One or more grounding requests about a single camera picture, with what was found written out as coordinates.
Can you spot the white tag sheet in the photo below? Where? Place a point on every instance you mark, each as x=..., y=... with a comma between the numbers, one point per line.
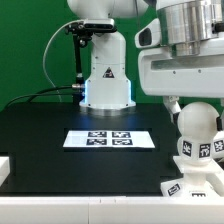
x=108, y=139

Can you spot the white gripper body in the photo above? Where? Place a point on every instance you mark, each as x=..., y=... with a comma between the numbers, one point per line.
x=188, y=76

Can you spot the white lamp shade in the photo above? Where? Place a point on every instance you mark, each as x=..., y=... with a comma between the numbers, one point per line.
x=218, y=147

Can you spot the white lamp base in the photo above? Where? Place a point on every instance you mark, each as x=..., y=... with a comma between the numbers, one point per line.
x=198, y=181

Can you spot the white left corner bracket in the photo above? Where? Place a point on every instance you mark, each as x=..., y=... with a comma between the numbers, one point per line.
x=4, y=169

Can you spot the white lamp bulb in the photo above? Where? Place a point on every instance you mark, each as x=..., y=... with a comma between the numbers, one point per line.
x=197, y=126

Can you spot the white front rail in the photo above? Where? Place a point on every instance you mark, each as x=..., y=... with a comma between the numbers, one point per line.
x=110, y=210

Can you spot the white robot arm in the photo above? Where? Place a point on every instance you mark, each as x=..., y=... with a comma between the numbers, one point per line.
x=182, y=51

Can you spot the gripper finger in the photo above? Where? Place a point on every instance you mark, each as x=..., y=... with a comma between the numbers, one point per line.
x=172, y=105
x=220, y=122

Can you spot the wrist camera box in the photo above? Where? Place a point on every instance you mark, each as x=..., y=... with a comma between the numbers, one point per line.
x=149, y=36

